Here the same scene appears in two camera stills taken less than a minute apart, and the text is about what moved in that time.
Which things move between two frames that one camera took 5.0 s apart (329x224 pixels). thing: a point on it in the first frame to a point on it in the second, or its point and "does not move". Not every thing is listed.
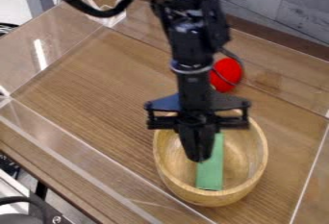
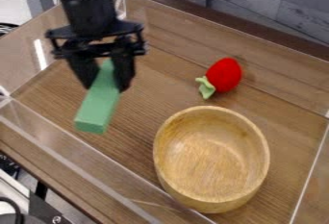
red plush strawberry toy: [224, 74] does not move
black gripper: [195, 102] to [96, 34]
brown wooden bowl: [244, 165] does not move
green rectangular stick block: [209, 170] to [94, 111]
